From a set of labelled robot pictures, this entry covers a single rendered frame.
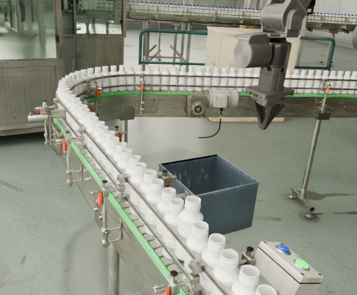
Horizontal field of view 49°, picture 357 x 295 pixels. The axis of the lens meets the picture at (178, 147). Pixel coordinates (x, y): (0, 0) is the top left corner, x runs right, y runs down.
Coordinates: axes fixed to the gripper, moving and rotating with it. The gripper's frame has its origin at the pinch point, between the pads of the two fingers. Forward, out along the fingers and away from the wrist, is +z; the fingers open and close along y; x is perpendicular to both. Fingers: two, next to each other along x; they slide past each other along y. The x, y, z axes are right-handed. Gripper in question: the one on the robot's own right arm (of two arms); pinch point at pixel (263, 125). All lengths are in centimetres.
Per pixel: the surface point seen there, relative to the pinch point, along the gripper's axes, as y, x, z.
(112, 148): 13, -54, 26
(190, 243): 20.4, 2.3, 25.3
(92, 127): 10, -77, 28
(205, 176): -42, -65, 57
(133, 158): 12.1, -39.6, 24.1
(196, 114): -90, -134, 55
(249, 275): 17.9, 18.6, 23.2
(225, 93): -109, -129, 41
